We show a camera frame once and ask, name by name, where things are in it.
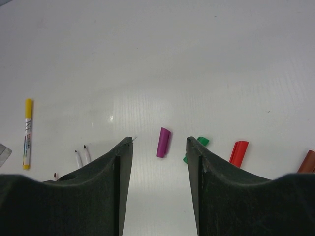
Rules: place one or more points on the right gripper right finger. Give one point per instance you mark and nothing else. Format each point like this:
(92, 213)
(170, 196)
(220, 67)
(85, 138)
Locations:
(229, 201)

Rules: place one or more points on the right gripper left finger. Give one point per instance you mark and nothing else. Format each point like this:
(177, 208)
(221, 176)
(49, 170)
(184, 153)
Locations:
(90, 201)

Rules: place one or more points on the purple-end white marker pen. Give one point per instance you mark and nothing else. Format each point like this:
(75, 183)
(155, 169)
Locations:
(78, 159)

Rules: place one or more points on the red pen cap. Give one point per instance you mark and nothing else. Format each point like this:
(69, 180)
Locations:
(238, 153)

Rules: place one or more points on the yellow-end white marker pen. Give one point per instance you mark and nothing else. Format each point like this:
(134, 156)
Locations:
(27, 144)

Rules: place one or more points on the yellow pen cap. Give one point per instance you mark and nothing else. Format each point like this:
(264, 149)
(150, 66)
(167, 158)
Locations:
(28, 108)

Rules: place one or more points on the green pen cap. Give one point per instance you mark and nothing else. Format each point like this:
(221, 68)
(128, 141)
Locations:
(203, 140)

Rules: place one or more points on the brown pen cap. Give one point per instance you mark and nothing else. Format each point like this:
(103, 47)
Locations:
(308, 164)

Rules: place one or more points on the purple pen cap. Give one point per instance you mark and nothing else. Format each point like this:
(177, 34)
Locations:
(163, 143)

